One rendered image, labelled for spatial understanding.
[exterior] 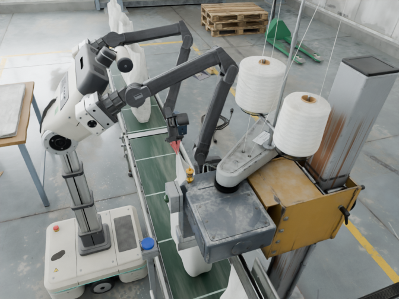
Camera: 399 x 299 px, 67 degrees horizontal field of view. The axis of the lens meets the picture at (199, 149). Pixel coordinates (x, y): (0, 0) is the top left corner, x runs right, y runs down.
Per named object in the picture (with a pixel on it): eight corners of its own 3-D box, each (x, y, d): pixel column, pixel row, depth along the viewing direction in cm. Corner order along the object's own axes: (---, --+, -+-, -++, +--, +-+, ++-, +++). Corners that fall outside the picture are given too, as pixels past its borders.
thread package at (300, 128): (263, 134, 99) (273, 89, 88) (300, 127, 103) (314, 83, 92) (287, 164, 88) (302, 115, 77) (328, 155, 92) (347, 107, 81)
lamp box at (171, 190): (165, 199, 113) (164, 182, 107) (177, 196, 114) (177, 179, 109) (170, 214, 108) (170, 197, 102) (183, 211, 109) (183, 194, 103)
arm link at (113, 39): (189, 21, 164) (189, 16, 154) (193, 47, 166) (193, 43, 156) (108, 36, 165) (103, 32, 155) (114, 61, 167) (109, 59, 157)
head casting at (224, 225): (177, 224, 125) (177, 173, 106) (231, 210, 132) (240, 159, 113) (201, 293, 104) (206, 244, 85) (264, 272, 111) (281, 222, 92)
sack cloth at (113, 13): (111, 53, 434) (103, -2, 389) (125, 51, 440) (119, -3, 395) (117, 66, 401) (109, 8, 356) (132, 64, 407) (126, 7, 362)
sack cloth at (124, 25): (118, 72, 385) (110, 12, 339) (135, 70, 391) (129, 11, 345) (124, 89, 351) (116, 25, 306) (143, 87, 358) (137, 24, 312)
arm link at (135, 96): (222, 38, 120) (229, 40, 111) (234, 70, 126) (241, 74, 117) (122, 86, 120) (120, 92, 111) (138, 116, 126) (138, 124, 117)
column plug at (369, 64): (340, 60, 91) (341, 57, 91) (371, 57, 95) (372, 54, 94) (367, 76, 83) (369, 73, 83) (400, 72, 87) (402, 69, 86)
